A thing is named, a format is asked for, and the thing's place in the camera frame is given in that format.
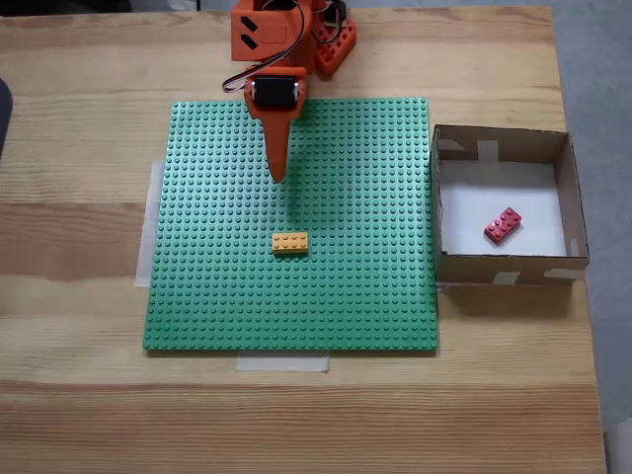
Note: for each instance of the long masking tape strip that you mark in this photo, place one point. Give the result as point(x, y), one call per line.
point(145, 247)

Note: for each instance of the red lego block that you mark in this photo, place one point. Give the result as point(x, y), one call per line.
point(502, 226)

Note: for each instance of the black rounded object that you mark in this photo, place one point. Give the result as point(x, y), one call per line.
point(4, 118)

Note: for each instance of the yellow lego block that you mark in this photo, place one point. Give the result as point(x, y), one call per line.
point(290, 243)

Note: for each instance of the cardboard box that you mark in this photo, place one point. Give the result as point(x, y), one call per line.
point(575, 197)

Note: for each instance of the green lego baseplate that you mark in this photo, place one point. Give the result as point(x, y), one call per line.
point(222, 222)

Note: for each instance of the short masking tape strip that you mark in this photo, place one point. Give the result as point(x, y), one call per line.
point(281, 363)

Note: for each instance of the white paper sheet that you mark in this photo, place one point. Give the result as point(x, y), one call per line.
point(464, 217)

